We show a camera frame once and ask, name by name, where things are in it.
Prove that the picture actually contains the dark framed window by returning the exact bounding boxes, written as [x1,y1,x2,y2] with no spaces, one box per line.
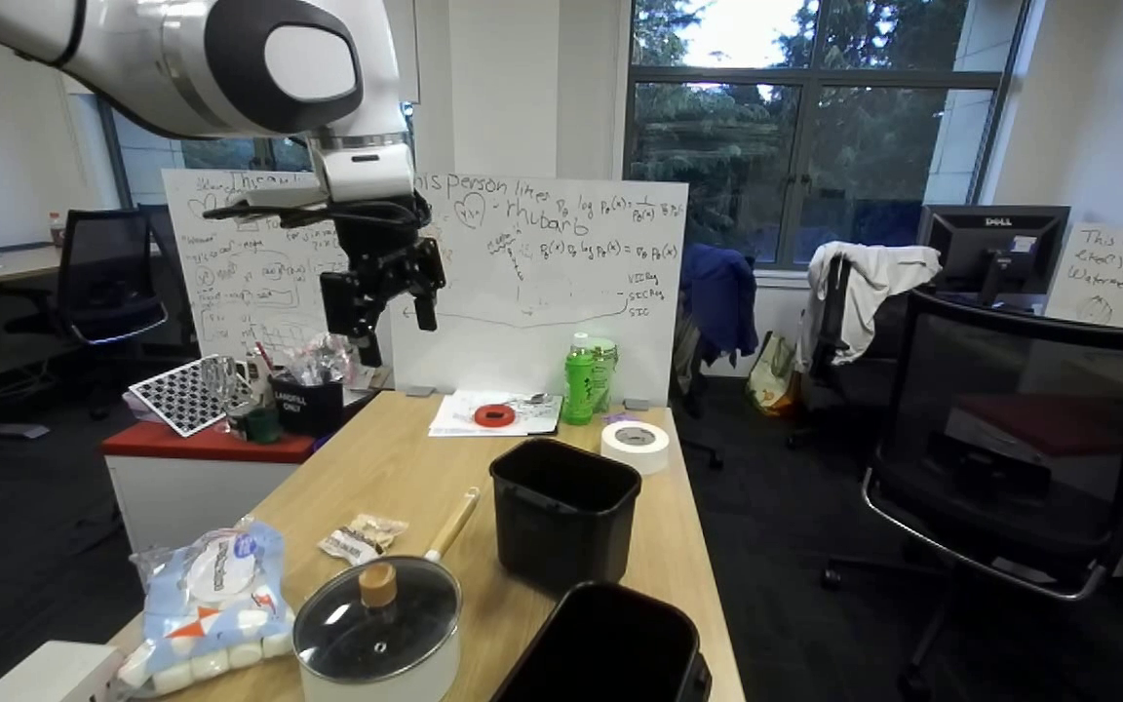
[622,0,1027,270]

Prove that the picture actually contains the black landfill waste bin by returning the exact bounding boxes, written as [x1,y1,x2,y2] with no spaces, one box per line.
[489,436,642,599]
[489,579,713,702]

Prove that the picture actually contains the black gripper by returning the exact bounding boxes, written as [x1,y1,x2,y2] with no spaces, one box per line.
[318,192,450,369]

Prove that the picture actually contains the checkerboard calibration board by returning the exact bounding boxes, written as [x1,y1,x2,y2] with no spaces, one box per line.
[122,352,247,442]

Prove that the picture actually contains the black mesh office chair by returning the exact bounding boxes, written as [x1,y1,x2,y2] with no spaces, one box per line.
[819,285,1123,702]
[52,205,174,352]

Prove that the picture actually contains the white paper sheet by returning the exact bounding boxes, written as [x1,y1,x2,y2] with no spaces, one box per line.
[426,385,567,442]

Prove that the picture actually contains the white jacket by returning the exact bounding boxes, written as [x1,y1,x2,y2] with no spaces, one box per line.
[808,239,942,368]

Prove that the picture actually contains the dark blue jacket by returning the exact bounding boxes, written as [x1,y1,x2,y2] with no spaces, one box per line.
[678,243,765,368]

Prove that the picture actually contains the black Dell computer monitor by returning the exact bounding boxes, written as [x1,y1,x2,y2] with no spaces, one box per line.
[925,204,1072,316]

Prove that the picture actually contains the white cabinet red top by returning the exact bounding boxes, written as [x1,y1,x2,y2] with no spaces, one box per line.
[101,415,331,558]

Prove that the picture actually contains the red tape roll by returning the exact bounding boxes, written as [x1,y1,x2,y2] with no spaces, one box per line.
[468,400,522,433]

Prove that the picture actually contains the yellow green bag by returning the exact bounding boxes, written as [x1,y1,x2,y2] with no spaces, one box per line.
[745,329,808,420]

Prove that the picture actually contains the white pot glass lid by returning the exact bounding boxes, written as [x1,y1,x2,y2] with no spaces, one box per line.
[290,485,481,702]

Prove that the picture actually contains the black bin full of trash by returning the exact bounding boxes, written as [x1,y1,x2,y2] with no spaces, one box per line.
[264,368,351,442]

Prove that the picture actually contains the small dark green cup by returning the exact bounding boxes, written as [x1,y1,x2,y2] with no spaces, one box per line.
[243,395,283,443]

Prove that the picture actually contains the white bowl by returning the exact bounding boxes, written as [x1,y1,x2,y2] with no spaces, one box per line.
[596,417,673,477]

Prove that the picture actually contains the blue white tissue pack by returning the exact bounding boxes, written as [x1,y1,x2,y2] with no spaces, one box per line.
[116,520,301,697]

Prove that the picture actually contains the whiteboard with sun drawing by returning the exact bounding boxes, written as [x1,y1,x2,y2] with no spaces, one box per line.
[382,169,693,406]

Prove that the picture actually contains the crumpled plastic trash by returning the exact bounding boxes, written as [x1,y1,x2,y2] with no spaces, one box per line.
[243,325,377,406]

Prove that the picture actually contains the white power strip box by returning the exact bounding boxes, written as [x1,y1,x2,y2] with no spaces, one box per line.
[0,636,123,702]

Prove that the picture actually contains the whiteboard with dense writing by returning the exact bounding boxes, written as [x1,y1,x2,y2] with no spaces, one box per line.
[161,169,399,361]

